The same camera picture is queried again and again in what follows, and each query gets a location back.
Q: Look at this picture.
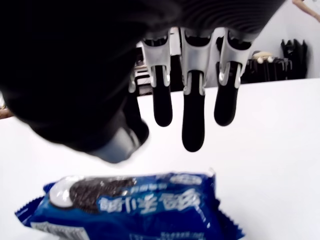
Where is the black chair stack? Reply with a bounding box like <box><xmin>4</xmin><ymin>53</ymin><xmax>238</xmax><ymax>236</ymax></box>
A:
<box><xmin>243</xmin><ymin>38</ymin><xmax>308</xmax><ymax>83</ymax></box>

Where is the blue Oreo cookie package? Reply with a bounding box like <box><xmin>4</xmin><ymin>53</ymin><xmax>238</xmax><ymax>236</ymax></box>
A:
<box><xmin>14</xmin><ymin>167</ymin><xmax>246</xmax><ymax>240</ymax></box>

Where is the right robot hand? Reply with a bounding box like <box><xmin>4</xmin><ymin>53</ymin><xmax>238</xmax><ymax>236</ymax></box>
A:
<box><xmin>0</xmin><ymin>0</ymin><xmax>286</xmax><ymax>165</ymax></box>

